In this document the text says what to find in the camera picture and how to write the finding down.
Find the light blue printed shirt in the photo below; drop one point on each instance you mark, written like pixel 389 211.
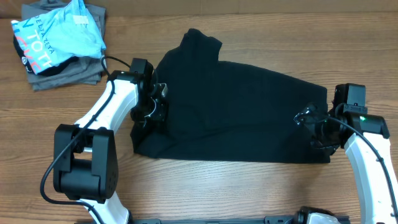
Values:
pixel 50 39

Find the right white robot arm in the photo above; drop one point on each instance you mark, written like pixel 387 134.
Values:
pixel 365 141

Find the folded black shirt in pile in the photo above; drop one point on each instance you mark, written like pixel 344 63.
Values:
pixel 48 72

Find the black t-shirt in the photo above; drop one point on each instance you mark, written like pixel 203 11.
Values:
pixel 226 111

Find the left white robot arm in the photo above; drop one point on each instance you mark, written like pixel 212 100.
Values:
pixel 85 164

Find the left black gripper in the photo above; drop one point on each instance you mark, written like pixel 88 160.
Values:
pixel 160 117

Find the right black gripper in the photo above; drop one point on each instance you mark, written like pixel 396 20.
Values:
pixel 331 146

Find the folded grey shirt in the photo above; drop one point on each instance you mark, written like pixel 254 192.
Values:
pixel 85 70

